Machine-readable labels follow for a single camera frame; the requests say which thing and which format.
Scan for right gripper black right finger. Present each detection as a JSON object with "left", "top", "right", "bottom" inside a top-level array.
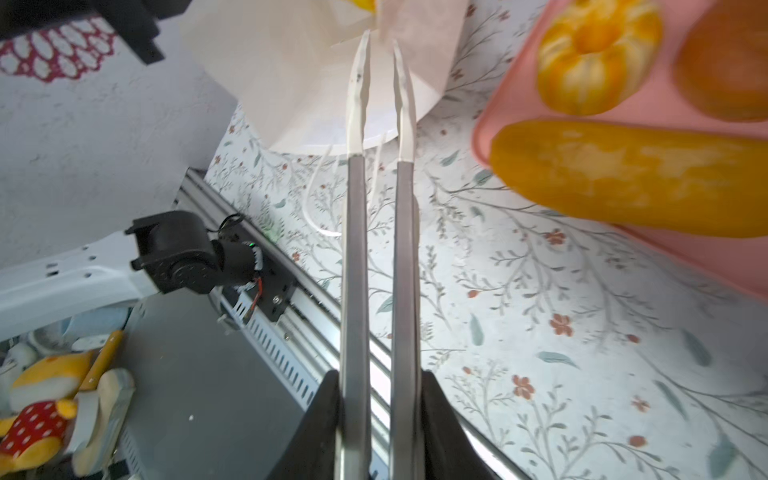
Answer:
[{"left": 421, "top": 370, "right": 497, "bottom": 480}]

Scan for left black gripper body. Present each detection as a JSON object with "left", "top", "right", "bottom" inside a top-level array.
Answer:
[{"left": 1, "top": 0, "right": 190, "bottom": 65}]

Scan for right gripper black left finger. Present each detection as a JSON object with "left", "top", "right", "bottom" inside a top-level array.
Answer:
[{"left": 267, "top": 370, "right": 341, "bottom": 480}]

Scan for white printed paper bag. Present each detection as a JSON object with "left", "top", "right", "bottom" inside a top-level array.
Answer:
[{"left": 179, "top": 0, "right": 469, "bottom": 238}]

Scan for small yellow fake bread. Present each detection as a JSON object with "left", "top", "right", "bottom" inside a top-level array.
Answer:
[{"left": 350, "top": 0, "right": 376, "bottom": 13}]

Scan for long yellow fake baguette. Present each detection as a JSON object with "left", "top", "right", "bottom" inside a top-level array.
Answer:
[{"left": 489, "top": 120, "right": 767, "bottom": 238}]

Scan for round fake bread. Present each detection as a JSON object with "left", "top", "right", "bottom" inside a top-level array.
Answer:
[{"left": 672, "top": 1, "right": 767, "bottom": 122}]

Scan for metal tongs with white tips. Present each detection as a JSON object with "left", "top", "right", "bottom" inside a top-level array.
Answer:
[{"left": 335, "top": 32, "right": 425, "bottom": 479}]

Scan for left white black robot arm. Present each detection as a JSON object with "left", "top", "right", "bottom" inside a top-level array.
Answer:
[{"left": 1, "top": 1, "right": 263, "bottom": 340}]

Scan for yellow red plush toy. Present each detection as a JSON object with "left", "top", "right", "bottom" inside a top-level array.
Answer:
[{"left": 1, "top": 330, "right": 136, "bottom": 478}]

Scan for pink plastic tray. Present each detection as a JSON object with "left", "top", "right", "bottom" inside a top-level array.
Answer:
[{"left": 471, "top": 1, "right": 767, "bottom": 299}]

